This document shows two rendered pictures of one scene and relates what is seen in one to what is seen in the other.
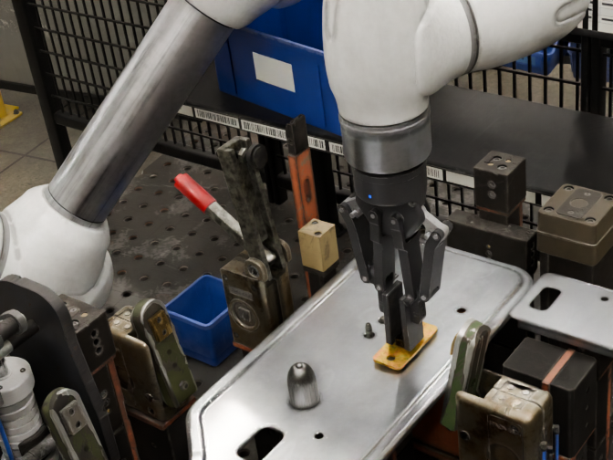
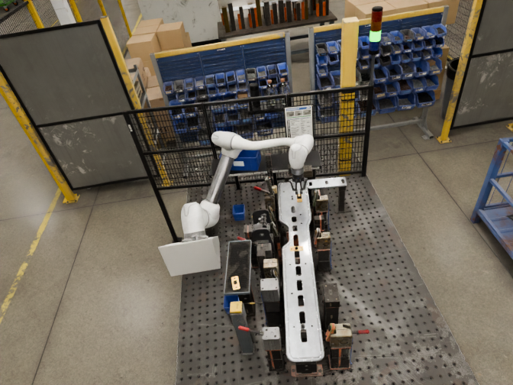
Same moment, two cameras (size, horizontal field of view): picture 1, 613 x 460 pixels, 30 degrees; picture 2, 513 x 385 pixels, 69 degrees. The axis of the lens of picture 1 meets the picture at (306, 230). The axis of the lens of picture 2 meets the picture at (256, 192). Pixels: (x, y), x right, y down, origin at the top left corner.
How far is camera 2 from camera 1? 1.69 m
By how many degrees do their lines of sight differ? 28
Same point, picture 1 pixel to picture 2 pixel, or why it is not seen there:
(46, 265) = (214, 214)
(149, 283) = not seen: hidden behind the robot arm
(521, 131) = (284, 159)
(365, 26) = (300, 156)
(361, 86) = (299, 163)
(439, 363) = (305, 198)
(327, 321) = (284, 199)
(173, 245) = not seen: hidden behind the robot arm
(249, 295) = (271, 201)
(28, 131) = (87, 198)
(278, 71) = (240, 163)
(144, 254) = not seen: hidden behind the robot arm
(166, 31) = (225, 163)
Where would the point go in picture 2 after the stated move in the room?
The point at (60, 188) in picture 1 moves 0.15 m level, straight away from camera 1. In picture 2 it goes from (211, 198) to (197, 192)
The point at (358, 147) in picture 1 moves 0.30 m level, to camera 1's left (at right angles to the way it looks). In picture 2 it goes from (297, 172) to (263, 194)
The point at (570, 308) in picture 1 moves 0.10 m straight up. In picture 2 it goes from (314, 183) to (314, 173)
